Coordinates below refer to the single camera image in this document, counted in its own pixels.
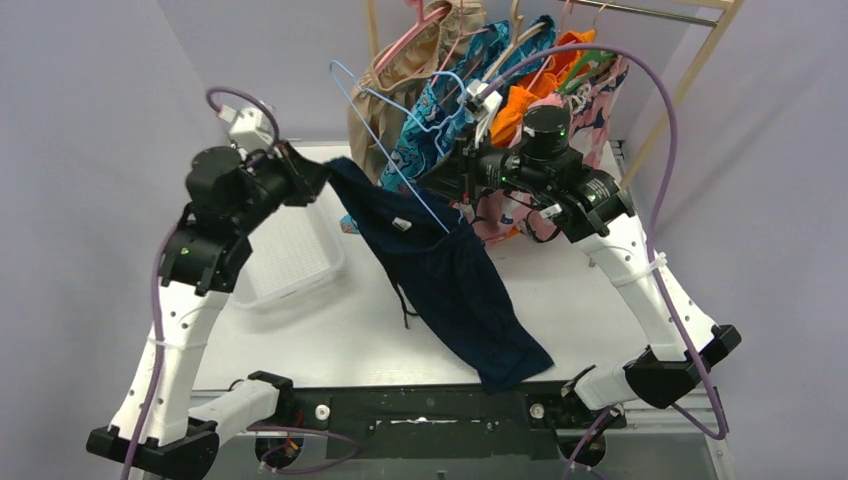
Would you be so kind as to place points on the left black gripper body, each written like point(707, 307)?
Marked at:
point(299, 176)

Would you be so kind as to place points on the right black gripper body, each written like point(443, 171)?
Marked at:
point(499, 169)

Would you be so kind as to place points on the white perforated plastic basket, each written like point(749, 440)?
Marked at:
point(294, 249)

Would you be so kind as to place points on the light blue wire hanger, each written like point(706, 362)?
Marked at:
point(427, 135)

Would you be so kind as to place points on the navy blue shorts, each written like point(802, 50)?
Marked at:
point(440, 270)

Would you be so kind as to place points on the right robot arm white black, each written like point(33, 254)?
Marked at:
point(587, 205)

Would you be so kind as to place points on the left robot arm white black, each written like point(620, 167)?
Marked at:
point(156, 429)

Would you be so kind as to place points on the pink shark print shorts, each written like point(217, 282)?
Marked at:
point(590, 109)

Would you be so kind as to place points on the light blue shark shorts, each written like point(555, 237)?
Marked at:
point(401, 121)

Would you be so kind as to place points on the dark blue whale shorts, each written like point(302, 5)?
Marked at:
point(493, 41)

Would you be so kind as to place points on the beige shorts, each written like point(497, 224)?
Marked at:
point(374, 125)

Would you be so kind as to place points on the thin pink hanger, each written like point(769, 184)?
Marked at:
point(454, 35)

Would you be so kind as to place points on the pink plastic hanger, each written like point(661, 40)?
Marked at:
point(423, 20)

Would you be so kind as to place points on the orange shorts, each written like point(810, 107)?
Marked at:
point(532, 87)

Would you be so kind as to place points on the wooden hanger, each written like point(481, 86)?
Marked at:
point(518, 37)

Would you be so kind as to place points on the green plastic hanger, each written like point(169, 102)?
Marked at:
point(589, 64)

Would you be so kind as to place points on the wooden clothes rack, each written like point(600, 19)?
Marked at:
point(728, 9)

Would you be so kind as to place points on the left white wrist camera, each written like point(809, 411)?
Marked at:
point(248, 128)

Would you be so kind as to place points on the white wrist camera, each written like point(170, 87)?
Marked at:
point(248, 128)
point(480, 105)

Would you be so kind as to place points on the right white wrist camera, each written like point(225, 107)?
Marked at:
point(480, 105)

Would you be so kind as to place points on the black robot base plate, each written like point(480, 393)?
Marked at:
point(536, 420)

